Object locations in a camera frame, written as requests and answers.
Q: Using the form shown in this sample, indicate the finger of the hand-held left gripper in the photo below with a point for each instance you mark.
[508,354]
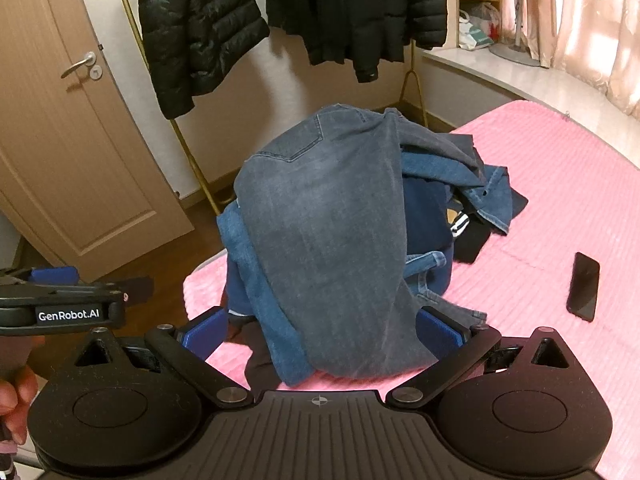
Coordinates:
[52,275]
[137,289]

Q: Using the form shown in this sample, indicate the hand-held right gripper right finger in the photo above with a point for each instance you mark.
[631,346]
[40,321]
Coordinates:
[440,330]

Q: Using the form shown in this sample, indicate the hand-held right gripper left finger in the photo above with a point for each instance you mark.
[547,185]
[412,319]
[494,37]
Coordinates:
[205,332]

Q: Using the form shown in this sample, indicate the grey jeans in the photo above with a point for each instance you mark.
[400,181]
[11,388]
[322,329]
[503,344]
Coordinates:
[325,210]

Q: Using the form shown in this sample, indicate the gold clothes rack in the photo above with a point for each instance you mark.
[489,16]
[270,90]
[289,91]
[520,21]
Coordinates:
[196,170]

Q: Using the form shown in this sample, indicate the person's left hand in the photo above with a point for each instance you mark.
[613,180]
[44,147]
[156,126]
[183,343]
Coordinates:
[17,400]

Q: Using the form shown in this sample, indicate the black cloth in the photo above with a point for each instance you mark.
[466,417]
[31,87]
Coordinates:
[252,360]

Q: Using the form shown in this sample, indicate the blue jeans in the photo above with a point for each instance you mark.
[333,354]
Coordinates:
[250,270]

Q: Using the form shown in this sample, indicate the black garment white stripes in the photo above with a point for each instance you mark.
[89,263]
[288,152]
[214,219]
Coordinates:
[472,245]

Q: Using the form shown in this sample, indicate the navy garment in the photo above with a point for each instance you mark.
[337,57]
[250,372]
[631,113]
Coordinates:
[425,220]

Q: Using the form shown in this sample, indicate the beige wooden door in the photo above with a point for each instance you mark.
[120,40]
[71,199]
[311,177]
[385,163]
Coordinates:
[75,160]

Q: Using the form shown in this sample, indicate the blue denim garment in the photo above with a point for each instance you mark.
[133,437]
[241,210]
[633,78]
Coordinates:
[492,200]

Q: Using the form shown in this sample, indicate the pink ribbed blanket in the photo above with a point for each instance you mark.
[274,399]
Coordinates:
[550,210]

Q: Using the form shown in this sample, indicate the black puffer jacket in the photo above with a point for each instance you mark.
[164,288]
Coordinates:
[375,10]
[200,35]

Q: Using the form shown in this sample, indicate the standing fan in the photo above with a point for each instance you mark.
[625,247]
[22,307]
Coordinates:
[517,55]

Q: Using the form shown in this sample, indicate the white plastic bag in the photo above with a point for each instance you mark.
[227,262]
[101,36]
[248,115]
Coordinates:
[480,25]

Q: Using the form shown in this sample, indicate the pink patterned curtain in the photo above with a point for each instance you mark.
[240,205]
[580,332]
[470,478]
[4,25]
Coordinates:
[600,35]

